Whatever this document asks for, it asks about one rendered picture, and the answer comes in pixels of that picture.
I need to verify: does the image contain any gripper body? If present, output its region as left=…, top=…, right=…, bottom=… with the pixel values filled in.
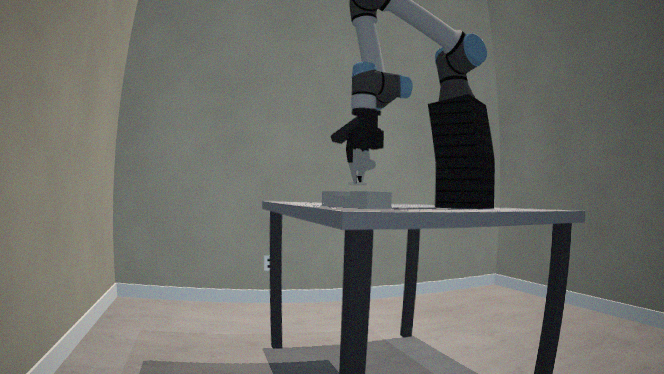
left=348, top=108, right=384, bottom=150

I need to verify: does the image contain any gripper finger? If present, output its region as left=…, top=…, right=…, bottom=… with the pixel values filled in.
left=346, top=137, right=368, bottom=184
left=357, top=148, right=376, bottom=182

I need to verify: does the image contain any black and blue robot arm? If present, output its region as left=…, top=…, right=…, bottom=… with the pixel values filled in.
left=349, top=0, right=487, bottom=110

